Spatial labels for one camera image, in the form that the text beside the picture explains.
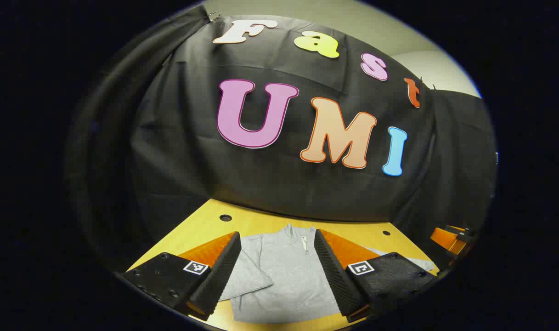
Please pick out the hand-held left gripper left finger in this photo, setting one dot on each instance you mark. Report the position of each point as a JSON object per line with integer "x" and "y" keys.
{"x": 219, "y": 276}

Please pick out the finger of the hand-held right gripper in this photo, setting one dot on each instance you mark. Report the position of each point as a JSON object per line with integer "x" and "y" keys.
{"x": 444, "y": 239}

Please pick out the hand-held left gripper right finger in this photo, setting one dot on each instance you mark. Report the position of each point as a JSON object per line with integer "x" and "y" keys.
{"x": 336, "y": 276}

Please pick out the grey zip-neck sweater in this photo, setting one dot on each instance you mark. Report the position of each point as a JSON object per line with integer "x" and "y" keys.
{"x": 284, "y": 271}

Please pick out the black backdrop cloth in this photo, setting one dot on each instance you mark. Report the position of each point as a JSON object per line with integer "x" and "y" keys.
{"x": 261, "y": 184}

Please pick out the small metal clip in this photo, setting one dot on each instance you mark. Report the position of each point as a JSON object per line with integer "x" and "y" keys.
{"x": 213, "y": 16}

